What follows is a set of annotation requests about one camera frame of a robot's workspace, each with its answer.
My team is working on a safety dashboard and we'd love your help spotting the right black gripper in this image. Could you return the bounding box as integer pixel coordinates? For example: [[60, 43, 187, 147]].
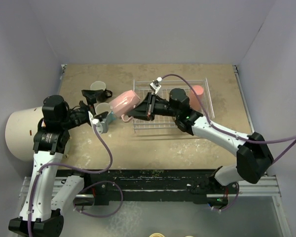
[[127, 93, 179, 121]]

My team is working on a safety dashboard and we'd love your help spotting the black hexagonal ceramic mug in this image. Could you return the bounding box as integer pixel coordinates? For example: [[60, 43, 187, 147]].
[[90, 81, 112, 103]]

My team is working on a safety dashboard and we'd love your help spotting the pink cup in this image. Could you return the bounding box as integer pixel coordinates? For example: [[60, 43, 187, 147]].
[[109, 90, 141, 122]]

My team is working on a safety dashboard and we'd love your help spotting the light blue ceramic mug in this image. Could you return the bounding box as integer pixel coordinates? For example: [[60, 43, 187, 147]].
[[95, 103, 115, 124]]

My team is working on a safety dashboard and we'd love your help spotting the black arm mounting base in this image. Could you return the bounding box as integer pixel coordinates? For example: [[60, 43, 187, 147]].
[[56, 169, 239, 206]]

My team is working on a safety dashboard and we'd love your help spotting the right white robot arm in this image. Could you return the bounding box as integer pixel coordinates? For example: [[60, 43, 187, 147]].
[[127, 88, 274, 193]]

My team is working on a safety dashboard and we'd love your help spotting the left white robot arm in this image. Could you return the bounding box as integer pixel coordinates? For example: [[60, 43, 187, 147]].
[[8, 95, 108, 237]]

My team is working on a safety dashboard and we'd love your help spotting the salmon tall tumbler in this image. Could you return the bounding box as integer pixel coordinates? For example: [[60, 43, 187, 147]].
[[188, 85, 204, 111]]

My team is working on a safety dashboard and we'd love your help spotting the large cream cylindrical bucket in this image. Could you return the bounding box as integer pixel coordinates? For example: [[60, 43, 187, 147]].
[[5, 107, 43, 161]]

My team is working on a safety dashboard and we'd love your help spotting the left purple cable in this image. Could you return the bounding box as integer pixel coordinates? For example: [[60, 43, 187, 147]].
[[27, 122, 124, 237]]

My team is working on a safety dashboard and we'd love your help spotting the purple cable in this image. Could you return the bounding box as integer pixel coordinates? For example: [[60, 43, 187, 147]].
[[160, 74, 296, 213], [27, 122, 124, 237]]

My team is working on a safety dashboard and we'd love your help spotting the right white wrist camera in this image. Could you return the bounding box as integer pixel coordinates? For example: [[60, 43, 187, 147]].
[[149, 77, 162, 94]]

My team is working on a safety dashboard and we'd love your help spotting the white wire dish rack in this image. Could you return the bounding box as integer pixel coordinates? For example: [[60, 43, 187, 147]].
[[132, 78, 215, 132]]

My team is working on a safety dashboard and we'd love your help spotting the right aluminium table rail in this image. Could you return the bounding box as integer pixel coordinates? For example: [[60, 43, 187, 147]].
[[232, 65, 255, 132]]

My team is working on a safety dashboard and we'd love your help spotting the aluminium front frame rail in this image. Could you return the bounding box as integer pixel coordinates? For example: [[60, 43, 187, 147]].
[[19, 176, 281, 198]]

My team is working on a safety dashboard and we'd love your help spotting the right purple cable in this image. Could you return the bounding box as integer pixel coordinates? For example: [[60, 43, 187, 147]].
[[160, 74, 296, 213]]

